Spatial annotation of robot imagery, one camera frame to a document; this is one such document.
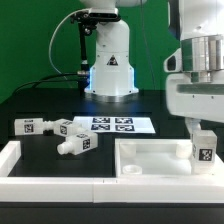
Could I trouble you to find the paper sheet with tags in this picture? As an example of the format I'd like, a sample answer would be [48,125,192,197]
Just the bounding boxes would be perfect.
[74,116,155,134]

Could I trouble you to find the grey camera cable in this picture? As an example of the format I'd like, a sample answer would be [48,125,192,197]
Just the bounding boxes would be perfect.
[48,9,88,88]

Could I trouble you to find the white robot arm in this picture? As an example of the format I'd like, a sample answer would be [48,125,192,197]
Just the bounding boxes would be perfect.
[80,0,224,132]

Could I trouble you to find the black cables on table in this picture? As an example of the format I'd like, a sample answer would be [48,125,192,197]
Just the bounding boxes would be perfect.
[13,70,88,94]

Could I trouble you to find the white square tabletop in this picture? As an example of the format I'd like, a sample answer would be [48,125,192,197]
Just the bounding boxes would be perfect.
[115,139,224,177]

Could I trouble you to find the white U-shaped obstacle fence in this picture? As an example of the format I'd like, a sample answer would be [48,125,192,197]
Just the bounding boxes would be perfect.
[0,141,224,203]

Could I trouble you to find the black camera on mount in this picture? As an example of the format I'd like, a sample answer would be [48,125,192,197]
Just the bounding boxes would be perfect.
[70,8,121,23]

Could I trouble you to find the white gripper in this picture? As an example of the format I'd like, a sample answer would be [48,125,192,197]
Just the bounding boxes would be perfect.
[166,71,224,138]

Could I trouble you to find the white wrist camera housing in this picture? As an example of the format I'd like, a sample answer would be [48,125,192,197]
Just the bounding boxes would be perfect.
[163,48,182,73]

